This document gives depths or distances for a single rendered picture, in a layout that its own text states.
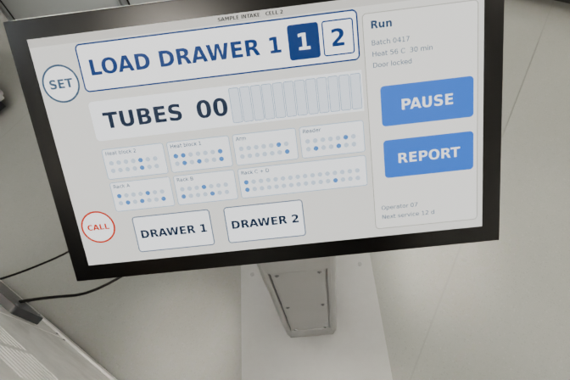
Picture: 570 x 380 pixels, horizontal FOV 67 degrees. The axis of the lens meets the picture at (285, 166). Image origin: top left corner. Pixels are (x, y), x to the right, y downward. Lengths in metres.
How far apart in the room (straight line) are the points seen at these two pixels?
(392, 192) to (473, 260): 1.14
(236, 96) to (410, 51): 0.19
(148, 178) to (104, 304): 1.22
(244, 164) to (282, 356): 1.02
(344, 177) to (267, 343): 1.03
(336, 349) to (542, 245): 0.79
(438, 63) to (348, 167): 0.15
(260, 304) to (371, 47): 1.15
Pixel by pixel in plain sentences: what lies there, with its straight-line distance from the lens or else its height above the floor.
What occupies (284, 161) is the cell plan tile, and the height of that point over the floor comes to 1.06.
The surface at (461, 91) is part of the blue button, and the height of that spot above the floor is 1.10.
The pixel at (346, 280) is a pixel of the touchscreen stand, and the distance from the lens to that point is 1.50.
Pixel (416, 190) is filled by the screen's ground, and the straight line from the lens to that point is 0.52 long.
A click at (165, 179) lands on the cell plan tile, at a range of 0.51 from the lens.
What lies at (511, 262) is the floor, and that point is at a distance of 1.67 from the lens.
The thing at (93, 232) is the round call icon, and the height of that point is 1.01.
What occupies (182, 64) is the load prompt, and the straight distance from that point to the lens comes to 0.48.
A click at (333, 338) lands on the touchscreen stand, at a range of 1.45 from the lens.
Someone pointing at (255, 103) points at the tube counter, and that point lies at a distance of 0.48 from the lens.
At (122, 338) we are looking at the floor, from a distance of 1.65.
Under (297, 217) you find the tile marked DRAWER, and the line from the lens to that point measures 0.51.
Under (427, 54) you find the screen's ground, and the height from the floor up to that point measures 1.13.
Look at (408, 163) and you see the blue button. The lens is 0.51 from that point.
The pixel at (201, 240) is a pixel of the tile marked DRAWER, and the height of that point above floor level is 0.99.
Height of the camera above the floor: 1.46
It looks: 56 degrees down
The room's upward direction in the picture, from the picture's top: 10 degrees counter-clockwise
